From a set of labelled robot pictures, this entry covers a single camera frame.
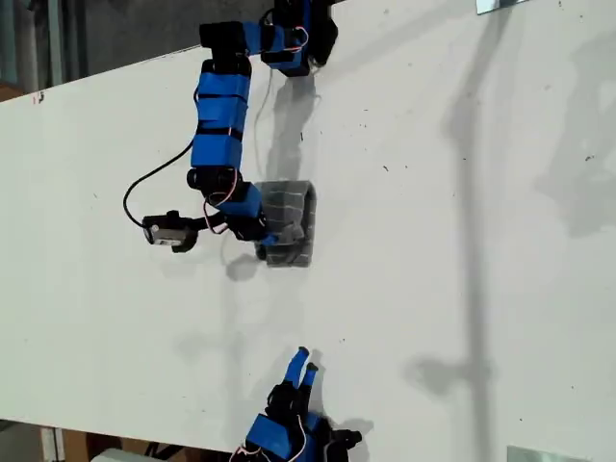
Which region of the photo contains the grey striped square towel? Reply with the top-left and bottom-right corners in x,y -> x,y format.
253,178 -> 319,269

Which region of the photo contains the white rounded object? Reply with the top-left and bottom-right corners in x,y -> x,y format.
93,447 -> 150,462

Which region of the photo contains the brown cardboard box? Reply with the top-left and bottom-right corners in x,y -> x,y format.
62,429 -> 145,462

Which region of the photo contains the white table leg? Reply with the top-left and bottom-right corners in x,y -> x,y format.
40,426 -> 66,462

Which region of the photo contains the camera black stalk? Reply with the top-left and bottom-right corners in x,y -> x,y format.
192,217 -> 230,233

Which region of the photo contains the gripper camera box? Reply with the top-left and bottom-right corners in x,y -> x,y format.
142,210 -> 198,255
328,428 -> 364,453

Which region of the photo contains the camera black cable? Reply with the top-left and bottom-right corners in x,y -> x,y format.
122,143 -> 196,227

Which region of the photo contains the small shiny metal bracket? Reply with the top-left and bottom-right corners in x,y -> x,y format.
475,0 -> 528,15

